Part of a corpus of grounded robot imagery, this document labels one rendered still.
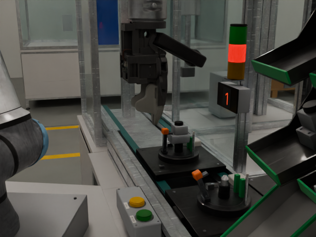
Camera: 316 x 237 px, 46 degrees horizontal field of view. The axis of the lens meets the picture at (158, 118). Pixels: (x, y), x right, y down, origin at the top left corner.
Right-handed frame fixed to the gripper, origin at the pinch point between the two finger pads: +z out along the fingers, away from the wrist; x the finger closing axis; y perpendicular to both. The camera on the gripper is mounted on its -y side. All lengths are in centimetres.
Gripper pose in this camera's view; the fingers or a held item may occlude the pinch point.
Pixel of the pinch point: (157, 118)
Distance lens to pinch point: 79.0
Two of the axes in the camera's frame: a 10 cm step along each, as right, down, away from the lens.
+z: 0.0, 9.6, 2.8
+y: -9.5, 0.8, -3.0
